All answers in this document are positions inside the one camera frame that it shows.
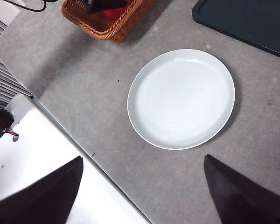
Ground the thin black cable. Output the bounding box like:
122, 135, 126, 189
2, 0, 59, 13

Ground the black rectangular tray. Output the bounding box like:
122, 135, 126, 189
192, 0, 280, 62

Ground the red tomato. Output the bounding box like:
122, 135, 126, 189
102, 0, 134, 20

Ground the black device with red wire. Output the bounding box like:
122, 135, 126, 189
0, 106, 20, 139

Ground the grey ribbed panel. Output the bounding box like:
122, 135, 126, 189
0, 14, 34, 110

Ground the grey round plate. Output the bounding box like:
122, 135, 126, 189
127, 48, 236, 151

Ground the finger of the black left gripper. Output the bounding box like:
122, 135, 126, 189
83, 0, 95, 14
94, 0, 128, 12

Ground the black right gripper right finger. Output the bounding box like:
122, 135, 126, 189
203, 154, 280, 224

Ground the brown wicker basket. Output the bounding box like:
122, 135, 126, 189
61, 0, 158, 44

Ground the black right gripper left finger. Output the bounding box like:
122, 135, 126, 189
0, 155, 84, 224

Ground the white base panel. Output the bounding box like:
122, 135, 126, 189
0, 93, 152, 224

